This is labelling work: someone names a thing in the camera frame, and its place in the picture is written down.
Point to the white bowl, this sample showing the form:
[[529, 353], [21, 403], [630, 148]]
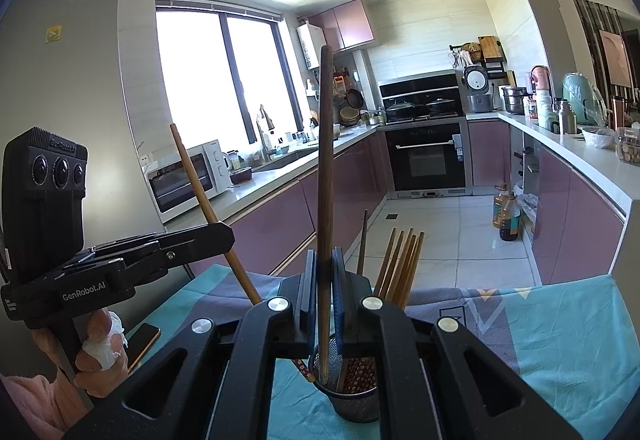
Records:
[[598, 137]]

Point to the dark soy sauce bottle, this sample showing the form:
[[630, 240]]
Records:
[[509, 225]]

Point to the purple cabinets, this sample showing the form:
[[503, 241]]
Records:
[[583, 199], [274, 216]]

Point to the purple upper cabinet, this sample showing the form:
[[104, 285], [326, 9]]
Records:
[[346, 26]]

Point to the white microwave oven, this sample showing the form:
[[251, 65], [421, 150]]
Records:
[[171, 188]]

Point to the kitchen sink faucet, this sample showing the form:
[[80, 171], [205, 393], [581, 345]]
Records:
[[265, 132]]

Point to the black built-in oven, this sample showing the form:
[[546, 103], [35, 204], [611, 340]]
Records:
[[429, 158]]

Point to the black camera box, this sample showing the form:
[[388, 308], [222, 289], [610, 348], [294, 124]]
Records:
[[43, 185]]

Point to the left hand with bandage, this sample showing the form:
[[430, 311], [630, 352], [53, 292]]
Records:
[[102, 364]]

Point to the grey refrigerator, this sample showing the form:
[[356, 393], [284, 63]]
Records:
[[60, 70]]

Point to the black mesh utensil cup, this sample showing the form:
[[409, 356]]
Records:
[[351, 386]]

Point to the kitchen window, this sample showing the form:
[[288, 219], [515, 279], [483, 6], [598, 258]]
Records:
[[227, 76]]

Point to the purple lower cabinets left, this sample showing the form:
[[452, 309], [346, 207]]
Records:
[[274, 216]]

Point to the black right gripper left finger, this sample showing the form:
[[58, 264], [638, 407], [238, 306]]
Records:
[[299, 334]]

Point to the steel thermos bottle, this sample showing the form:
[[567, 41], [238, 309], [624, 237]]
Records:
[[567, 118]]

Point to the mint green appliance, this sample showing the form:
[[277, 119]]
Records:
[[585, 100]]

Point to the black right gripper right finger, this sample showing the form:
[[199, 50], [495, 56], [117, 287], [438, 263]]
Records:
[[353, 324]]

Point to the teal patterned tablecloth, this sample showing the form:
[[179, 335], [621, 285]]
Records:
[[573, 343]]

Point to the smartphone with orange case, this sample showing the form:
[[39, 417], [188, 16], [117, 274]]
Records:
[[139, 343]]

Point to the brown chopstick in cup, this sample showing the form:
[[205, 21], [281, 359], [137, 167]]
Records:
[[390, 272], [402, 299], [401, 266], [385, 262]]

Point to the dark chopstick in cup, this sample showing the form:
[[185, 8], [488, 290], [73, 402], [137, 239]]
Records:
[[363, 243]]

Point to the brown chopstick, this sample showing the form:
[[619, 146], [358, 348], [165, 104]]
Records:
[[390, 272], [385, 262], [325, 210], [210, 216], [402, 299], [401, 266]]

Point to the purple lower cabinets right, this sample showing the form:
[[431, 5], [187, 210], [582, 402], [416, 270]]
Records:
[[583, 199]]

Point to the white water heater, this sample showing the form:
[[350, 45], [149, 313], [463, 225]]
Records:
[[311, 40]]

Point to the pink sleeve forearm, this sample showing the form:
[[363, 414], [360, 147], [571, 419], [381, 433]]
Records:
[[34, 408]]

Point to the steel stock pot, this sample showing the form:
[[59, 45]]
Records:
[[513, 99]]

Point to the pink kettle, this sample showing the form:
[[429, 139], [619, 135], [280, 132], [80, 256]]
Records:
[[540, 79]]

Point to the black range hood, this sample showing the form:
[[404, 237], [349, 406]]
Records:
[[425, 96]]

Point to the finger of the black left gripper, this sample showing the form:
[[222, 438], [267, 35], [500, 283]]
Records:
[[194, 244]]

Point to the cooking oil bottle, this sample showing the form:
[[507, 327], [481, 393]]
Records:
[[500, 198]]

